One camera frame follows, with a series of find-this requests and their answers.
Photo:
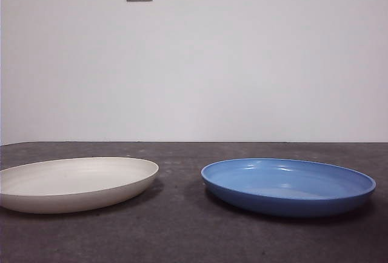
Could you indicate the blue round plate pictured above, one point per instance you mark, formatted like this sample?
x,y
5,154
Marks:
x,y
288,185

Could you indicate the white round plate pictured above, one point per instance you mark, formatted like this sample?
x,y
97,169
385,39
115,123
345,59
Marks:
x,y
75,184

